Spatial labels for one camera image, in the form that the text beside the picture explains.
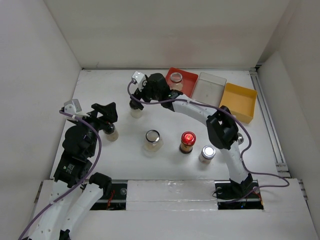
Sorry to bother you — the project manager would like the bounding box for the red-capped dark sauce bottle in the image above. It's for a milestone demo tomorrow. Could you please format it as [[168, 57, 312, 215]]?
[[179, 131, 196, 154]]

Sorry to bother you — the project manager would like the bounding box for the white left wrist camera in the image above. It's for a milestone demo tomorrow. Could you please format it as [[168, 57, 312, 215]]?
[[60, 99, 89, 119]]

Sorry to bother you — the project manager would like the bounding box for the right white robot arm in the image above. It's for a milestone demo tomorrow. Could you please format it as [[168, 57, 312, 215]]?
[[130, 71, 253, 198]]

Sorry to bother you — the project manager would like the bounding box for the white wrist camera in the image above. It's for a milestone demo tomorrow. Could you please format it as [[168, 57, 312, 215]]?
[[131, 71, 147, 92], [60, 99, 89, 119]]

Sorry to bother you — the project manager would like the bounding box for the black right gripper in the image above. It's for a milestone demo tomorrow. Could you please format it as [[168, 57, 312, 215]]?
[[130, 78, 161, 110]]

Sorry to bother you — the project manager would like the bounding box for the silver-capped white shaker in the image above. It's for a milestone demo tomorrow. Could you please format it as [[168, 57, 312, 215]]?
[[237, 132, 244, 145]]

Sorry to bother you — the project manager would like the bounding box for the black-capped white bottle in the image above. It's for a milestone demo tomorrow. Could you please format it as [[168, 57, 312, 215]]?
[[129, 102, 143, 119]]

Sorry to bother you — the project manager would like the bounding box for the clear plastic bin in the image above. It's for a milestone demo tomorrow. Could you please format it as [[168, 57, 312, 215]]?
[[191, 72, 227, 107]]

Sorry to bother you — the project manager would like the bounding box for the glass jar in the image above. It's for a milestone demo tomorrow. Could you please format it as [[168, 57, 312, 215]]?
[[144, 129, 164, 152], [168, 72, 184, 92]]

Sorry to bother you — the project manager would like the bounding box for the black-capped bottle near left gripper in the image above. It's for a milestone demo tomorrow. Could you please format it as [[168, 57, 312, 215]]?
[[103, 123, 119, 142]]

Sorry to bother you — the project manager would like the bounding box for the aluminium side rail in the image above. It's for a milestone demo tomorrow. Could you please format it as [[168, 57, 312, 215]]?
[[249, 68, 292, 179]]

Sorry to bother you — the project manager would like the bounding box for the silver-lid small jar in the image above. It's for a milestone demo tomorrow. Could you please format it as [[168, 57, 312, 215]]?
[[198, 145, 216, 164]]

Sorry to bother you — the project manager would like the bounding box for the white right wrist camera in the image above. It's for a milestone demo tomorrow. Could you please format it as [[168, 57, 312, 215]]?
[[131, 71, 147, 92]]

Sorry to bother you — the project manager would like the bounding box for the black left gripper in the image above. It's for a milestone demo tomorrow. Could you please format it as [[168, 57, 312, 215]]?
[[72, 101, 118, 156]]

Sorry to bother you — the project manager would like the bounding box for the yellow plastic bin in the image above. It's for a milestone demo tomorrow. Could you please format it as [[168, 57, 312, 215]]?
[[219, 82, 258, 124]]

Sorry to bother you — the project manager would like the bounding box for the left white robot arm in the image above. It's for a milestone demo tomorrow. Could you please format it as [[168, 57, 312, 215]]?
[[19, 99, 118, 240]]

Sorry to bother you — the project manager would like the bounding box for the red plastic bin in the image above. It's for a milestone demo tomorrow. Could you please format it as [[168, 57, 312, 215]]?
[[165, 67, 199, 98]]

